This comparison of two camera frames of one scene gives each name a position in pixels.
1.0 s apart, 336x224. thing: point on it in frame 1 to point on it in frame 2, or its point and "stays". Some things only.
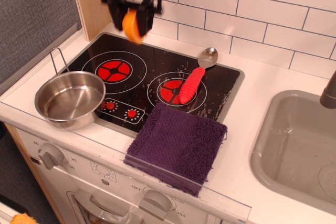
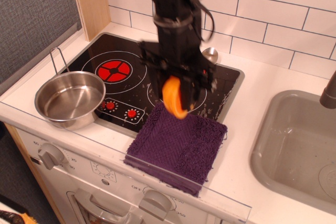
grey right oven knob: x=155 y=204 stays
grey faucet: x=328 y=97 stays
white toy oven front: x=88 y=189 stays
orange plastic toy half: x=130 y=26 to x=171 y=95
